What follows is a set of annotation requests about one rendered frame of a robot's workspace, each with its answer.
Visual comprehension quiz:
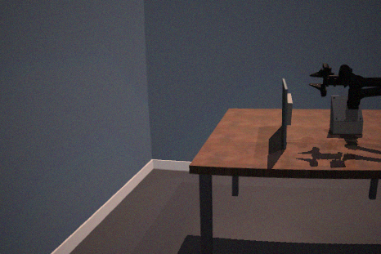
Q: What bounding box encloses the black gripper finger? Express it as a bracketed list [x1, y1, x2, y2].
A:
[310, 68, 324, 78]
[309, 83, 322, 92]

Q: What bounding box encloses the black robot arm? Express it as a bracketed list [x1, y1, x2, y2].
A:
[338, 65, 381, 109]

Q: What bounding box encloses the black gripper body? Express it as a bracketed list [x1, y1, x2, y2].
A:
[320, 63, 338, 96]

